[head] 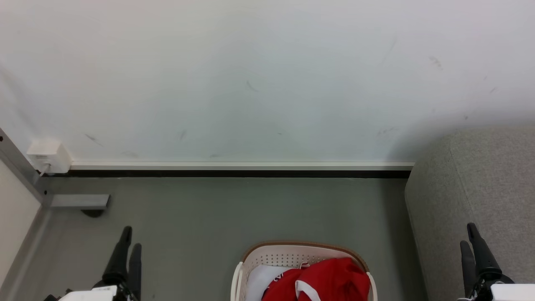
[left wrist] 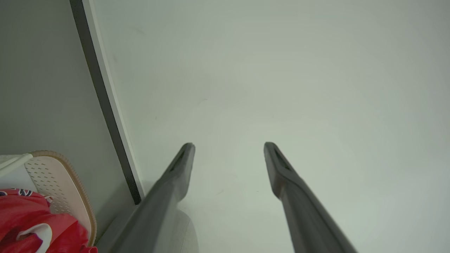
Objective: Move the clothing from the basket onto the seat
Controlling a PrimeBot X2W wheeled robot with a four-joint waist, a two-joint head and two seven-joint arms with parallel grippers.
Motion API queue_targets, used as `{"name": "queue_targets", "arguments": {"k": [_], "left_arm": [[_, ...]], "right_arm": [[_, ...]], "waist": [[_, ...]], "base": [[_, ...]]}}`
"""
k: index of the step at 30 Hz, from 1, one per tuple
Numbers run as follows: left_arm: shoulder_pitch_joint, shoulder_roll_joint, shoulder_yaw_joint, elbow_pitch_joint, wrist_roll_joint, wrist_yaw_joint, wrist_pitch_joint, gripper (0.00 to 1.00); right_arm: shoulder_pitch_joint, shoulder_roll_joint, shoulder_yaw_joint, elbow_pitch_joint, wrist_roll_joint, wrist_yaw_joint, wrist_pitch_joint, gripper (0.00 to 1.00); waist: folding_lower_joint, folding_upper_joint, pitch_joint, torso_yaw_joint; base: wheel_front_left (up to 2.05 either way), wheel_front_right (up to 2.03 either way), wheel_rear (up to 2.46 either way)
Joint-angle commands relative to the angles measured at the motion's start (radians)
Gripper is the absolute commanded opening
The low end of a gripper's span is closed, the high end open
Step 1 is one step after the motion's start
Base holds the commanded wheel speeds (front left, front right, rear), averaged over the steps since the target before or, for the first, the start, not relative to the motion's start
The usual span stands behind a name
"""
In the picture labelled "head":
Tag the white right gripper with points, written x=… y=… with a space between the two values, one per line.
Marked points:
x=508 y=292

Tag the black round table foot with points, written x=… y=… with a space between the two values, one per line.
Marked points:
x=92 y=212

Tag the red garment wide white band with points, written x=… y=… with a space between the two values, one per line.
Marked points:
x=334 y=278

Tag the white baseboard black strip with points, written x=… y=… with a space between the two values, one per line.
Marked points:
x=242 y=168

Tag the white wall socket box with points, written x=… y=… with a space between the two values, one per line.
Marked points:
x=48 y=155

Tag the grey fabric sofa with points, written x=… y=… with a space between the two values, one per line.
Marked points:
x=472 y=188

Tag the grey metal table frame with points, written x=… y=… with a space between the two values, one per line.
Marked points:
x=77 y=201

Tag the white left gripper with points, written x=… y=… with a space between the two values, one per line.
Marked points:
x=90 y=294

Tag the cream laundry basket brown rim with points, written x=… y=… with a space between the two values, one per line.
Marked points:
x=288 y=255

